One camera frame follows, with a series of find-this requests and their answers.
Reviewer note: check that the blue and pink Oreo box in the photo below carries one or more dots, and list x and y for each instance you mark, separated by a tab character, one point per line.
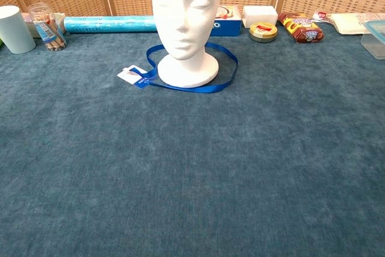
228	26

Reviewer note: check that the clear plastic packet with barcode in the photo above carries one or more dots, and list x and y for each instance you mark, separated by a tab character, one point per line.
349	22

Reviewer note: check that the light blue film roll box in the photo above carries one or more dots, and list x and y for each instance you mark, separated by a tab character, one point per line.
111	24

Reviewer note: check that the white foam mannequin head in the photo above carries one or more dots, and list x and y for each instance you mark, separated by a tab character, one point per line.
183	4

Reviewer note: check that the blue tablecloth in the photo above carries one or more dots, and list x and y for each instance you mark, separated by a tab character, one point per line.
192	163

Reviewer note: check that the pale blue plastic cup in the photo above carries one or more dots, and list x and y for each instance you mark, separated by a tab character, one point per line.
16	31

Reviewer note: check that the clear container with blue lid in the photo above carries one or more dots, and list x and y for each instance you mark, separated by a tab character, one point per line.
376	40

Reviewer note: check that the brown biscuit packet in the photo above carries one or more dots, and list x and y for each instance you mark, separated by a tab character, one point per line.
303	29

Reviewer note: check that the small red and white packet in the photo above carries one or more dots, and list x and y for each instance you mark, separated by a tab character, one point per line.
322	15

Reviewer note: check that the small white box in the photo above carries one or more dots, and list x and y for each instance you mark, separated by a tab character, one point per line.
260	14

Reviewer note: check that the round tin with label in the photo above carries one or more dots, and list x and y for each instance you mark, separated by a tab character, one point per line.
263	32

